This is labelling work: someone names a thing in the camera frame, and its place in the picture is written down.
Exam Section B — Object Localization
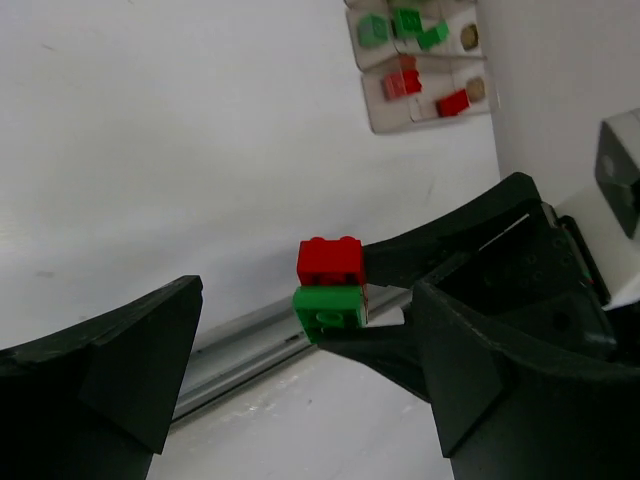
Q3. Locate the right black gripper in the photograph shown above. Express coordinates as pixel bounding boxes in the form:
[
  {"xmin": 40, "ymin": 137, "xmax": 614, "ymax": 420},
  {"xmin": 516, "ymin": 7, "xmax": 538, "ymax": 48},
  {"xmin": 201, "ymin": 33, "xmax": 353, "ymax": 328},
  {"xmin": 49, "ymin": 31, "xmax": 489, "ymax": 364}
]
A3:
[{"xmin": 363, "ymin": 172, "xmax": 639, "ymax": 479}]

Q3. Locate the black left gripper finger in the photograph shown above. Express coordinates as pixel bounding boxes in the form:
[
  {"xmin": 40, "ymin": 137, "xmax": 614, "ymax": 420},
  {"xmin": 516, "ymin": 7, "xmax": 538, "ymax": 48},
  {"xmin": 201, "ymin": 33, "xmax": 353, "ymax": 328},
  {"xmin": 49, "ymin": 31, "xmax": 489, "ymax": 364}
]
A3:
[{"xmin": 1, "ymin": 275, "xmax": 203, "ymax": 479}]

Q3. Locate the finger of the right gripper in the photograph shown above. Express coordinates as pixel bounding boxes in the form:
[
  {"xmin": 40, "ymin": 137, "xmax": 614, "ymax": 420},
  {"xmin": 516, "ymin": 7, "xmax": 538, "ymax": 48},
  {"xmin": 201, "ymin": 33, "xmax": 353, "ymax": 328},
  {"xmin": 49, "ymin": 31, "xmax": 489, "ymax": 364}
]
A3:
[{"xmin": 317, "ymin": 314, "xmax": 431, "ymax": 403}]

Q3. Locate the long green lego brick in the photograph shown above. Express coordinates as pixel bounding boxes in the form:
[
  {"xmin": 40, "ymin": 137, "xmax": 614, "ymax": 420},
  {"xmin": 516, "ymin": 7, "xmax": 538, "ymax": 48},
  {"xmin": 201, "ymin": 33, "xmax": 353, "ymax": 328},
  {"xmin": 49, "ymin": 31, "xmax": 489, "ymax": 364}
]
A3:
[{"xmin": 292, "ymin": 286, "xmax": 368, "ymax": 344}]

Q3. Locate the long red lego brick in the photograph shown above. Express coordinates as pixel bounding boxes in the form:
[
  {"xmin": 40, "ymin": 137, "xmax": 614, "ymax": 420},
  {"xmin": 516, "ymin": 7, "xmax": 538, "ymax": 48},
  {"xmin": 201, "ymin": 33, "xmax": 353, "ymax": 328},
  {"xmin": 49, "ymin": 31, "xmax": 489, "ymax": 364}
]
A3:
[{"xmin": 296, "ymin": 236, "xmax": 366, "ymax": 287}]

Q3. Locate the small green lego brick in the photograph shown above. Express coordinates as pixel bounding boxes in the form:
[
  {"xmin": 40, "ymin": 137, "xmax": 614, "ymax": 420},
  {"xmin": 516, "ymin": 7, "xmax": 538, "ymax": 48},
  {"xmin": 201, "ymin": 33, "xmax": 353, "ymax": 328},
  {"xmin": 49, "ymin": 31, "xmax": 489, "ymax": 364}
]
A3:
[{"xmin": 416, "ymin": 21, "xmax": 450, "ymax": 51}]

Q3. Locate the green square lego brick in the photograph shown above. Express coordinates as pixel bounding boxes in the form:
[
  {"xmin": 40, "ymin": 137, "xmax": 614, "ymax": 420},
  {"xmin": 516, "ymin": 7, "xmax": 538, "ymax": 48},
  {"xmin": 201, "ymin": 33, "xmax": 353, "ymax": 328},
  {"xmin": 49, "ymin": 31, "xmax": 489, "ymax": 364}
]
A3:
[{"xmin": 357, "ymin": 14, "xmax": 389, "ymax": 49}]

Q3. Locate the dark green square lego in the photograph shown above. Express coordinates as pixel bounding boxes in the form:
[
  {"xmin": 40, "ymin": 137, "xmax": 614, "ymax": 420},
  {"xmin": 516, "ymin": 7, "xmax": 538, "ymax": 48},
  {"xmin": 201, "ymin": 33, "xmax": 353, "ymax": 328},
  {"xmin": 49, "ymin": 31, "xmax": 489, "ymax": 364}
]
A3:
[{"xmin": 392, "ymin": 7, "xmax": 423, "ymax": 40}]

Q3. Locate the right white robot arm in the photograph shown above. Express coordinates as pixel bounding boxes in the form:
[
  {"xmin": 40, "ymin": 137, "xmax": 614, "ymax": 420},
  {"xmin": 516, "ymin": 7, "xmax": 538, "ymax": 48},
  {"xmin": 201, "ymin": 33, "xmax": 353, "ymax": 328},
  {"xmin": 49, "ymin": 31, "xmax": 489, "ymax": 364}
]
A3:
[{"xmin": 318, "ymin": 173, "xmax": 639, "ymax": 479}]

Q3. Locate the clear compartment container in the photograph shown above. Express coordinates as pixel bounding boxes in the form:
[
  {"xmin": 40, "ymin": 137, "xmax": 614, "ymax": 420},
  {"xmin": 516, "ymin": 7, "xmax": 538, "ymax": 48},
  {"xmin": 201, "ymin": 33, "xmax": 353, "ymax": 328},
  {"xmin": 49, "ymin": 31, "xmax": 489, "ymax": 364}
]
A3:
[{"xmin": 346, "ymin": 1, "xmax": 499, "ymax": 134}]

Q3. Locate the aluminium table frame rail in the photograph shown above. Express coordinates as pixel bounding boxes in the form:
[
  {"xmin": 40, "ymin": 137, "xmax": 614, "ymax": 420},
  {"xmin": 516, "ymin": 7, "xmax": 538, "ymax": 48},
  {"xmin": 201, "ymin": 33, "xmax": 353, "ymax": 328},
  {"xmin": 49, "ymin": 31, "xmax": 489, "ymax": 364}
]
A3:
[{"xmin": 172, "ymin": 297, "xmax": 311, "ymax": 422}]

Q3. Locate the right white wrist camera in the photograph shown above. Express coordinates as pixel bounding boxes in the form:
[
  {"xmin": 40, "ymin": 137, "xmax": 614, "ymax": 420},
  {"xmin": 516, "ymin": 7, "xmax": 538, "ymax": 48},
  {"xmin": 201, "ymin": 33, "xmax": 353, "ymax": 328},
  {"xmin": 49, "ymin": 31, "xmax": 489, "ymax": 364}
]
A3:
[{"xmin": 594, "ymin": 108, "xmax": 639, "ymax": 241}]

